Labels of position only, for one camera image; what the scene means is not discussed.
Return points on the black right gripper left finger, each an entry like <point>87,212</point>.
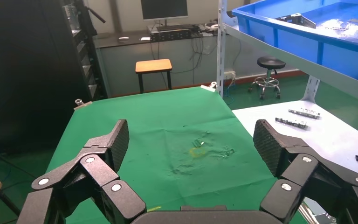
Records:
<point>86,185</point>

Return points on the white lower shelf board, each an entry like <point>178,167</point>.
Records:
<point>336,142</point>

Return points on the small slotted metal bracket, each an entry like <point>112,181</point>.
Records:
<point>304,113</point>
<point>290,123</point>

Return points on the white power strip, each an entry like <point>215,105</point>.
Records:
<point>229,75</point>

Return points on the white computer mouse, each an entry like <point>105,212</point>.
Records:
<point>123,39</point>

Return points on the black round swivel stool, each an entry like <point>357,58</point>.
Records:
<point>270,63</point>

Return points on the wooden top square stool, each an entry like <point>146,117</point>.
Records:
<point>153,65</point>

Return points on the angled sheet metal bracket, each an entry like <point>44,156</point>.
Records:
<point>299,20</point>

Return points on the silver binder clip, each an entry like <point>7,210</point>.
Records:
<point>209,87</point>
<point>82,104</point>

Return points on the grey desk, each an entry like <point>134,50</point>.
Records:
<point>120,61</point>

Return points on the white metal shelf frame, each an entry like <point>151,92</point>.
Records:
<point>290,60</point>

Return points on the white perforated rack post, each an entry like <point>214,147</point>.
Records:
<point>310,89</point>
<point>221,46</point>

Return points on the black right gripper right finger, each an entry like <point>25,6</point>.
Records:
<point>302,173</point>

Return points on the blue plastic bin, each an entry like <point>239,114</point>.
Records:
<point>299,40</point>

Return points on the black computer monitor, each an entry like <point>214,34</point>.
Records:
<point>164,8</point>

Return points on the black equipment rack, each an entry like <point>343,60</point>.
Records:
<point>27,68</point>

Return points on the green table cloth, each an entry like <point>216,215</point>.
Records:
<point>166,123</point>

